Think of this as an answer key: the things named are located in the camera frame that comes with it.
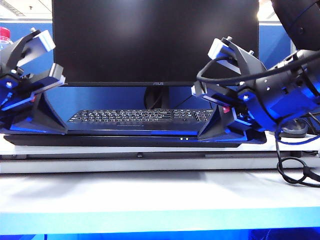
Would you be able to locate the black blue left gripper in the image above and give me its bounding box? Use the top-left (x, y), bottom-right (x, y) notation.
top-left (0, 63), bottom-right (69, 136)

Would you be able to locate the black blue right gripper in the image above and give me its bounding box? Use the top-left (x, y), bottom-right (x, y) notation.
top-left (191, 79), bottom-right (276, 143)

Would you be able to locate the black laptop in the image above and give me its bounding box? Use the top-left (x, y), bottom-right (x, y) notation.
top-left (3, 124), bottom-right (267, 149)

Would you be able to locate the clear red-label water bottle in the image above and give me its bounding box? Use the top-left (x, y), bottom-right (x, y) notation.
top-left (0, 26), bottom-right (12, 50)

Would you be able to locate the white desk riser platform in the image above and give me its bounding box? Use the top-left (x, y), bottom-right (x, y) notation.
top-left (0, 129), bottom-right (320, 175)

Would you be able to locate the black grey computer mouse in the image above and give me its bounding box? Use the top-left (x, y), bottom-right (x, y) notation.
top-left (279, 118), bottom-right (309, 139)

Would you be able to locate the black computer monitor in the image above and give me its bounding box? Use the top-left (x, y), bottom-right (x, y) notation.
top-left (51, 0), bottom-right (260, 111)

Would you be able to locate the blue office partition panel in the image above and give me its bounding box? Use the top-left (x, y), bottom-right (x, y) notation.
top-left (0, 21), bottom-right (293, 111)

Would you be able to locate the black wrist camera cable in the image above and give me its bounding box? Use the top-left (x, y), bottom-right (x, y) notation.
top-left (196, 51), bottom-right (320, 87)

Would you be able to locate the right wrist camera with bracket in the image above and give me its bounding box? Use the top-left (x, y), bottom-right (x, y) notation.
top-left (208, 36), bottom-right (268, 87)

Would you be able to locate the long looped black cable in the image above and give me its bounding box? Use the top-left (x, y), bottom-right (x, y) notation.
top-left (274, 129), bottom-right (320, 188)

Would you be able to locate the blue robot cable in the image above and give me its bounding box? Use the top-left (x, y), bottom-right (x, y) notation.
top-left (276, 134), bottom-right (320, 147)

